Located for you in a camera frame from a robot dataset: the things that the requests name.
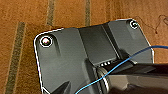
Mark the silver cylindrical base hub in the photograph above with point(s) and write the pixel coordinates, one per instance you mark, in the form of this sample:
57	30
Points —
101	81

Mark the silver base screw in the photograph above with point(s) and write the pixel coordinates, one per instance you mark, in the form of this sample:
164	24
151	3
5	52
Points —
134	24
45	41

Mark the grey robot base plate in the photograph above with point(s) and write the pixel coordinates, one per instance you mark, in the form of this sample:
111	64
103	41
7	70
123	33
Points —
66	53

